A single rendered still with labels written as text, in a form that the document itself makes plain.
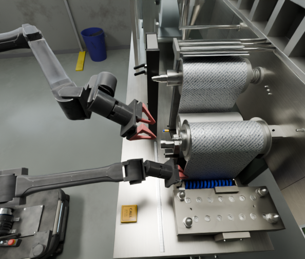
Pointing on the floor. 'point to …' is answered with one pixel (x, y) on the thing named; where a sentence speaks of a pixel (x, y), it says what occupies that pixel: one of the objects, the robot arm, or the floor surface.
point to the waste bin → (95, 43)
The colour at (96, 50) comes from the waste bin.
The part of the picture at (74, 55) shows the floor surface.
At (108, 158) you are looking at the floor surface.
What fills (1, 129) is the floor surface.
